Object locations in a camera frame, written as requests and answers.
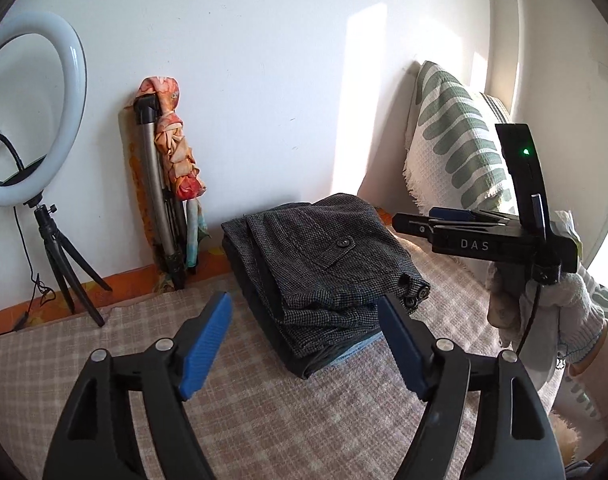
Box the folded silver tripod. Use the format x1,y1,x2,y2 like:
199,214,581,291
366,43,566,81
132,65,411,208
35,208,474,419
134,93,187,289

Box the grey tweed pants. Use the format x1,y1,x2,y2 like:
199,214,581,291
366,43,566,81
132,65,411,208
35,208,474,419
221,193,431,358

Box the striped white pillow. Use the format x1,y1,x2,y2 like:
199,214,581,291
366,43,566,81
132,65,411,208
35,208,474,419
479,92,512,124

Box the black mini tripod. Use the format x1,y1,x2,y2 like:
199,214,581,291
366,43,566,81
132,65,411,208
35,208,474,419
25,193,112,327

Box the beige checked bed cover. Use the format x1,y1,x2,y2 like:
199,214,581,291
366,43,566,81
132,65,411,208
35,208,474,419
0,228,565,480

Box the folded dark grey garment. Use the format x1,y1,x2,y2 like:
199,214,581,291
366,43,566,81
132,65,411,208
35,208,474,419
223,235,381,379

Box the white ring light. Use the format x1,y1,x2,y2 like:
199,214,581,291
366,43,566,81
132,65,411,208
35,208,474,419
0,11,87,207

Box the folded light blue jeans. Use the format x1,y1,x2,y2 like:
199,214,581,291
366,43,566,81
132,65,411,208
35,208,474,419
330,333,383,366

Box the right white gloved hand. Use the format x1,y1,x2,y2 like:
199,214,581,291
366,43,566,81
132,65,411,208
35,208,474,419
486,209,605,387

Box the black power cable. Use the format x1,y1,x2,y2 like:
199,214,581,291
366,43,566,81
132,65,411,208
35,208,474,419
11,204,58,332

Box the right forearm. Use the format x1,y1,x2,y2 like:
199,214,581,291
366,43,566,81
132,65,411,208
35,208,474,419
553,320,608,464

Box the green leaf pattern pillow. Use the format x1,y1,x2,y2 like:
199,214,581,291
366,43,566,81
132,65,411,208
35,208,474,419
403,61,517,214

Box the orange floral umbrella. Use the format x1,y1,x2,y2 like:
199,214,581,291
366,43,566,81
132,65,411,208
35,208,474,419
136,76,209,269

